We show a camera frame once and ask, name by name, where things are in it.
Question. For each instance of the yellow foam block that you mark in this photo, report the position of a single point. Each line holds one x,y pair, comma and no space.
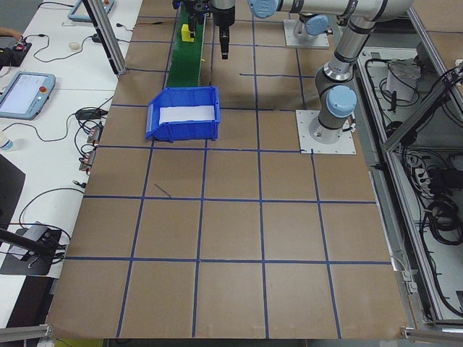
185,34

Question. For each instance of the person forearm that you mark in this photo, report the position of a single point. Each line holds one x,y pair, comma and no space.
7,32

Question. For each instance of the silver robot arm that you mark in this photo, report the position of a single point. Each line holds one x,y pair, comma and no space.
347,54
318,26

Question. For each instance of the green conveyor belt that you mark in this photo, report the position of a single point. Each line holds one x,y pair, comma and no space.
184,65

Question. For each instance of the black usb plug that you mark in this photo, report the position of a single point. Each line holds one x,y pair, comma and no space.
119,25

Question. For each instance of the blue plastic storage bin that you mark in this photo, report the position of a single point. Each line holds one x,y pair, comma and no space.
188,132

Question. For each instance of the black power adapter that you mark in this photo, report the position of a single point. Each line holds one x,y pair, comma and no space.
97,38

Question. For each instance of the blue teach pendant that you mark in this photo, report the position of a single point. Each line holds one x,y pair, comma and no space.
83,12

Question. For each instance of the small circuit board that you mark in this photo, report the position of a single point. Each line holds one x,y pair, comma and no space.
96,134
87,160

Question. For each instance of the white desk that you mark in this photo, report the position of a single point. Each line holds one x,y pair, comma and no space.
54,97

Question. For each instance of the black electronics board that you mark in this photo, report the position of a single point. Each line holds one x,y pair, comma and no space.
16,50

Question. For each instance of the white bucket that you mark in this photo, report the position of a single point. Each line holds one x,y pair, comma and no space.
401,83

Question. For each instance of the robot teach pendant tablet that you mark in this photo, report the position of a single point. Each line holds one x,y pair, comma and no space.
21,94

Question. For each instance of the black laptop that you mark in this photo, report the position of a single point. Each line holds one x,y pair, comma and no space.
9,191

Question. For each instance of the black power strip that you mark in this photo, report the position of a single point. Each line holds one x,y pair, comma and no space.
437,179

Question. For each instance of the dark grey device box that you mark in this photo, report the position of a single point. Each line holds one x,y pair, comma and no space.
36,231

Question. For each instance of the black stand pole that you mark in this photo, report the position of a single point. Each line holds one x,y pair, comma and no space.
18,240

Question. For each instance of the aluminium corner bar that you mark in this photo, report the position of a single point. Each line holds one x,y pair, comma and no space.
434,330
25,330

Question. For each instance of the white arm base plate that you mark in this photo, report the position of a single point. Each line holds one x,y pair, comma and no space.
289,39
307,144

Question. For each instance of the aluminium extrusion camera post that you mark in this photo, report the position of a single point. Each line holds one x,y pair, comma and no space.
108,39

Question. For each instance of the metal bar v-shaped frame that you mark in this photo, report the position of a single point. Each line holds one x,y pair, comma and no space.
416,117

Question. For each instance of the black stand base plate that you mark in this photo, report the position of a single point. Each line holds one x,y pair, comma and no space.
40,265

